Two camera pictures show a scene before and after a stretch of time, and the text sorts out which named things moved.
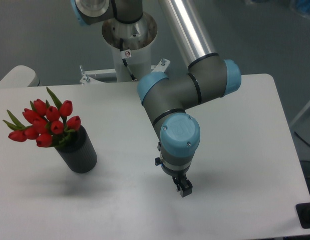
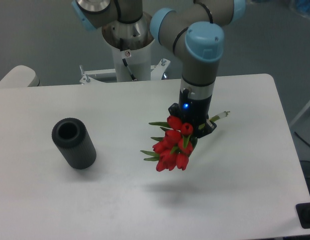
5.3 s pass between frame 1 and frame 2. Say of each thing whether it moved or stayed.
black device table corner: stayed
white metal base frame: stayed
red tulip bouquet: moved
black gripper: moved
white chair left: stayed
